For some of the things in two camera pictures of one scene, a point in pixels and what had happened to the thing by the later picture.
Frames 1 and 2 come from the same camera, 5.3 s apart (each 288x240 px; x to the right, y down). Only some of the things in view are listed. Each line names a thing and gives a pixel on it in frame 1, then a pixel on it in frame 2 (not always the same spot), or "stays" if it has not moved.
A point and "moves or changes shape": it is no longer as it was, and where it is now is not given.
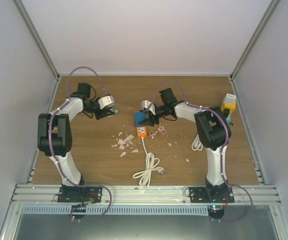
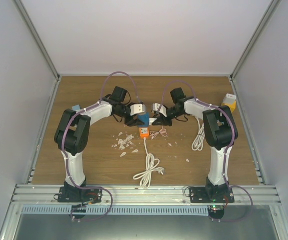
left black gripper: (102, 113) -> (130, 121)
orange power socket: (141, 131) moves or changes shape
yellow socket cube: (231, 106) stays
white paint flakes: (122, 144) stays
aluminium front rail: (47, 195) stays
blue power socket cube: (138, 116) moves or changes shape
